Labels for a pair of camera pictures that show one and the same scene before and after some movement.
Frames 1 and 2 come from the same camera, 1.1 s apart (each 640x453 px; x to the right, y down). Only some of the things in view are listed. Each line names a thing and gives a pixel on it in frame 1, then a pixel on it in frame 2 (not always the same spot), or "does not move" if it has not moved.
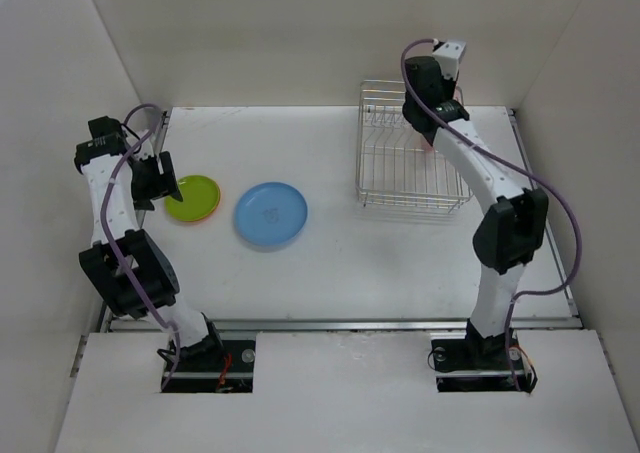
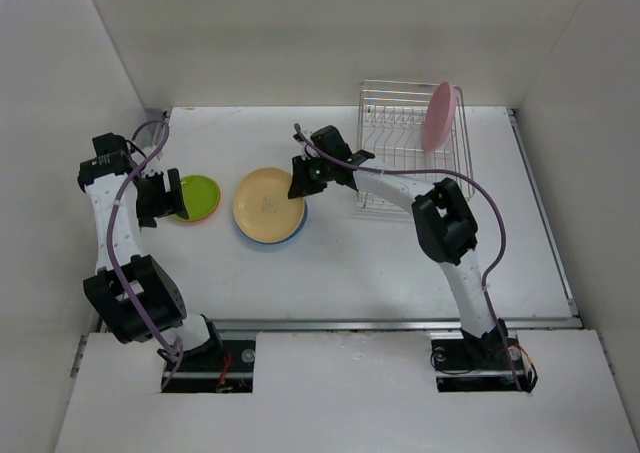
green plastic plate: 200,199 does not move
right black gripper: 449,83 → 301,185
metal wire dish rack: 396,164 does not move
